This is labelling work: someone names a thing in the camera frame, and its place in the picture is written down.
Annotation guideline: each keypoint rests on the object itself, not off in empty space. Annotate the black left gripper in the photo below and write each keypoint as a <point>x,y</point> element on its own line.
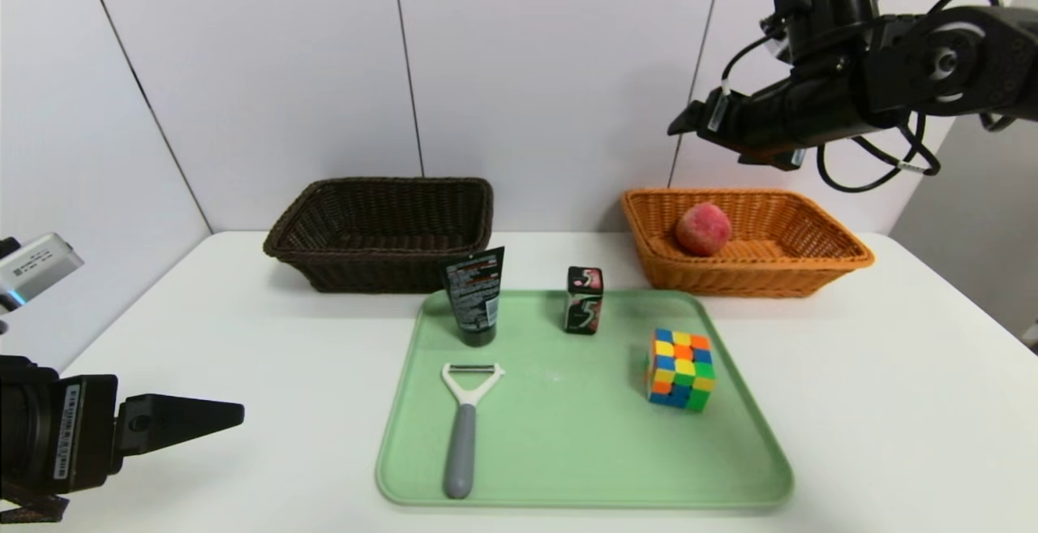
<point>79,429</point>

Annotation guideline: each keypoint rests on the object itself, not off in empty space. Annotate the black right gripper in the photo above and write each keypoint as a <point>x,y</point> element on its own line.
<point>715,115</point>

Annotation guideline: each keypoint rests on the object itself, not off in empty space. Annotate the red peach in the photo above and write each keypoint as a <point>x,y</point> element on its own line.
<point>703,229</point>

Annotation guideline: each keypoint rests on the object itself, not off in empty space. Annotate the black pink gum box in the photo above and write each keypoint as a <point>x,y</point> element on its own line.
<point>584,306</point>

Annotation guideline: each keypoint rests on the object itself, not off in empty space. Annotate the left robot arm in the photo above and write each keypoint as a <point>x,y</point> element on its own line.
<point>24,427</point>

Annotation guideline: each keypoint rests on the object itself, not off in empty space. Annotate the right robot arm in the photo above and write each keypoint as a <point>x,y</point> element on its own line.
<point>973,62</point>

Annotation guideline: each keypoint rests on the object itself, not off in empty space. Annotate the orange wicker basket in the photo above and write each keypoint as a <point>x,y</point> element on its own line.
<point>770,277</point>

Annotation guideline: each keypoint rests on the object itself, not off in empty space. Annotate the dark brown wicker basket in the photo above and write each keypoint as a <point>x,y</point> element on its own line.
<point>365,269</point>

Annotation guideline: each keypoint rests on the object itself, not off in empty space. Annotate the multicoloured puzzle cube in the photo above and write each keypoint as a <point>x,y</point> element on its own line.
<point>679,371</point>

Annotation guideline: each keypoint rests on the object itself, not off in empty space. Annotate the black printed cosmetic tube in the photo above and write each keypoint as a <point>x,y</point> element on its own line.
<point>474,298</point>

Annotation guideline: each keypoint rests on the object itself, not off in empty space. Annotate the light green plastic tray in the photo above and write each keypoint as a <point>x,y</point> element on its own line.
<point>568,452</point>

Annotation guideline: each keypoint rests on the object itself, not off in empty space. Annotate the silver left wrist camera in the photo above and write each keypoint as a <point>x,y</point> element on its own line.
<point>36,269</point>

